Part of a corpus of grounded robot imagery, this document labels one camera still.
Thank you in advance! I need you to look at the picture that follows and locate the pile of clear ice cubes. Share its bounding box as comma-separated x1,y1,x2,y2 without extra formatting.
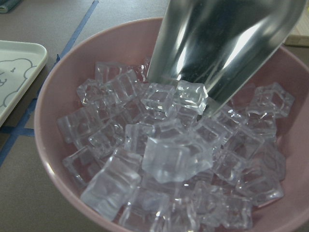
56,58,295,232

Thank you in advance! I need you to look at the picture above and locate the steel ice scoop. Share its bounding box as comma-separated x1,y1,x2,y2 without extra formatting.
147,0,306,116

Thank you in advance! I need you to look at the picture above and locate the cream serving tray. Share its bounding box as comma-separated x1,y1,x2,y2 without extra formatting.
0,40,48,125

